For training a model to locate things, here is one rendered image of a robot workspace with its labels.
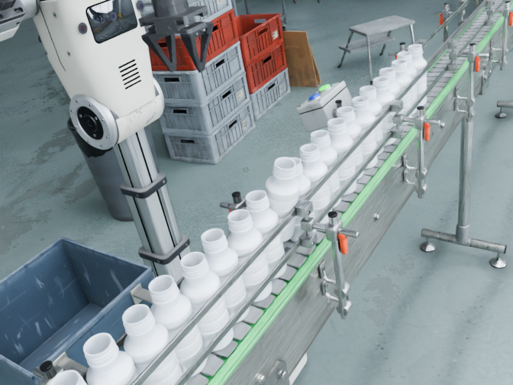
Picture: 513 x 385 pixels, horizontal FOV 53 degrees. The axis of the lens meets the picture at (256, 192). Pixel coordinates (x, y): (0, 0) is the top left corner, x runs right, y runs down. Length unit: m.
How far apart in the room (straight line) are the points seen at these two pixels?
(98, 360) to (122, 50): 0.88
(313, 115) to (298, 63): 3.22
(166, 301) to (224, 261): 0.12
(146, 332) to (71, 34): 0.81
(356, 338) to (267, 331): 1.31
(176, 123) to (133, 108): 2.20
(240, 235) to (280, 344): 0.23
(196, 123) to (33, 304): 2.32
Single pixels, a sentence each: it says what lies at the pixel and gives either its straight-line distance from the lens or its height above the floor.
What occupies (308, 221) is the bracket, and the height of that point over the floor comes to 1.08.
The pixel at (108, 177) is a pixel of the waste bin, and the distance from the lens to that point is 3.05.
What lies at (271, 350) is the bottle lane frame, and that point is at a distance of 0.93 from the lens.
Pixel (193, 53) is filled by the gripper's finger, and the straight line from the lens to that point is 0.88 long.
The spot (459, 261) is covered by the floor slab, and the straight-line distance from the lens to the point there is 2.54.
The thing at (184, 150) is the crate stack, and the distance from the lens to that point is 3.68.
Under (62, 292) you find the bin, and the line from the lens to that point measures 1.41.
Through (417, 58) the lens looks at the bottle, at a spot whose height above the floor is 1.14.
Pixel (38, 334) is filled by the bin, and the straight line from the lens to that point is 1.42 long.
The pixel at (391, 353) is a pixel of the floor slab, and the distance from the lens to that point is 2.14.
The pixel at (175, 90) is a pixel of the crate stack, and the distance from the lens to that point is 3.48.
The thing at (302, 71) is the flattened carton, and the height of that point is 0.15.
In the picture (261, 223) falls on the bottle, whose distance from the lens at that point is 0.87.
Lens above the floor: 1.62
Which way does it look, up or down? 31 degrees down
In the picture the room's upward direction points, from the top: 11 degrees counter-clockwise
